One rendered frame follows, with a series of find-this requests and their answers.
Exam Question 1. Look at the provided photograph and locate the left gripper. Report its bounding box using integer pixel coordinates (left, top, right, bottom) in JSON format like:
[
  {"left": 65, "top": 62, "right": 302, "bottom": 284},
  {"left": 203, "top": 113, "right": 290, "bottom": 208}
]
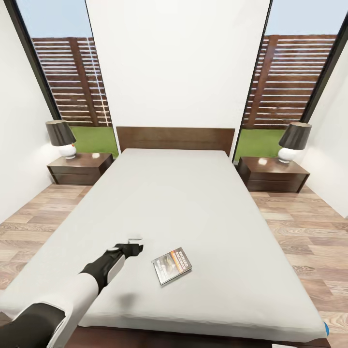
[{"left": 115, "top": 243, "right": 144, "bottom": 259}]

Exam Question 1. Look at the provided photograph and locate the hardback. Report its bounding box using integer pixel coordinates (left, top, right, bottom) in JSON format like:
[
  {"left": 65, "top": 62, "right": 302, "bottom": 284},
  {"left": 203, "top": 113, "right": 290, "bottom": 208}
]
[{"left": 153, "top": 247, "right": 192, "bottom": 285}]

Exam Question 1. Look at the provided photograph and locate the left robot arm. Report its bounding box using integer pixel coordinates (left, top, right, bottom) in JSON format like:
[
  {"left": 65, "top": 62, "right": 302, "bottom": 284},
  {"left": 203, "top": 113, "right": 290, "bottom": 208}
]
[{"left": 0, "top": 233, "right": 144, "bottom": 348}]

